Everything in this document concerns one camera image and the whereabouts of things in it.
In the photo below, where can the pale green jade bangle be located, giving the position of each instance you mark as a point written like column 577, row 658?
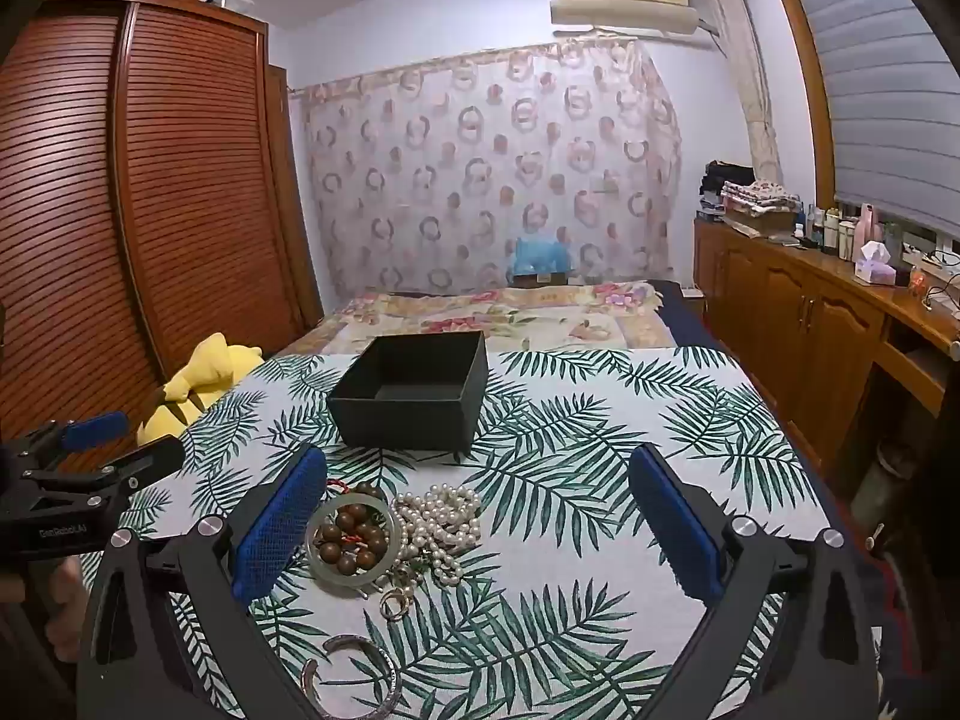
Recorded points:
column 375, row 582

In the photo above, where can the floral quilt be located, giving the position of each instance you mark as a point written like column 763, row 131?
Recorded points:
column 465, row 319

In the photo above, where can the brown slatted wooden wardrobe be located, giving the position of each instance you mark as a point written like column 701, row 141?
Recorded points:
column 112, row 202

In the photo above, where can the green leaf print blanket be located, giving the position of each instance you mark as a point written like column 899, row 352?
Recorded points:
column 540, row 480

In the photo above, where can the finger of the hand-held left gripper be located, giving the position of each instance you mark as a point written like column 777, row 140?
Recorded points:
column 94, row 429
column 146, row 461

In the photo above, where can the flat cardboard box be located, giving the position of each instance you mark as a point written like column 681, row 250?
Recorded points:
column 761, row 223

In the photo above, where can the silver bangle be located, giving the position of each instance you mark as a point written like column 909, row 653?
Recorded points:
column 375, row 649

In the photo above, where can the small orange object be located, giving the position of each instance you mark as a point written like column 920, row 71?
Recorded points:
column 919, row 283

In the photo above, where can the yellow plush toy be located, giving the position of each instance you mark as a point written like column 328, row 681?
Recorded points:
column 191, row 382

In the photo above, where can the row of cosmetic bottles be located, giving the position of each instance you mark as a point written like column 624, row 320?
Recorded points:
column 840, row 229

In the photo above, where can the folded floral cloth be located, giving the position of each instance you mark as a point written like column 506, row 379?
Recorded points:
column 765, row 195

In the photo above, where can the pink tissue box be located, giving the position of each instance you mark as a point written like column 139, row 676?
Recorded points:
column 874, row 270

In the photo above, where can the dark blue bed sheet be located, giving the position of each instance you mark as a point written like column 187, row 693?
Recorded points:
column 694, row 319

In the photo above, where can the black cardboard box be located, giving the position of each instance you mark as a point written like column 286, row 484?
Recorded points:
column 397, row 420

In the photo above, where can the beige window curtain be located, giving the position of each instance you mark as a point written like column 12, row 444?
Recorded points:
column 750, row 90

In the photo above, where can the long wooden cabinet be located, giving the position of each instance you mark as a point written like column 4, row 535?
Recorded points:
column 795, row 315

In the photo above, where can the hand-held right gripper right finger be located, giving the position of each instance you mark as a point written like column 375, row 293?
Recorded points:
column 675, row 532

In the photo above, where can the stack of dark clothes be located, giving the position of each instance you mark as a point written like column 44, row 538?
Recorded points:
column 724, row 180

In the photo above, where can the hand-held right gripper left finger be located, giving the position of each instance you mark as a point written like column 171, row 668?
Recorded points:
column 277, row 525

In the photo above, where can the rose gold bangle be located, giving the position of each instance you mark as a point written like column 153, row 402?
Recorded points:
column 307, row 682

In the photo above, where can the person's left hand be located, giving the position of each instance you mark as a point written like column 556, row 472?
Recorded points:
column 66, row 600

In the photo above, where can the grey window blind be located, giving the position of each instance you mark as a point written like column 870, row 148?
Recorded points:
column 877, row 82

